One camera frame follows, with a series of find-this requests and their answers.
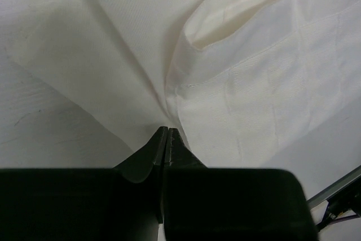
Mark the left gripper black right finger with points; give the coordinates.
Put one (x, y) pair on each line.
(202, 203)

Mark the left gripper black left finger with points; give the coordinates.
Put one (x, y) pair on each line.
(119, 203)

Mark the white pleated skirt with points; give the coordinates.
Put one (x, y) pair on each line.
(241, 79)

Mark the aluminium table edge rail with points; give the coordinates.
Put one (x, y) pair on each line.
(335, 188)

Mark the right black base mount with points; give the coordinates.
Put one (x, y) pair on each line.
(343, 206)

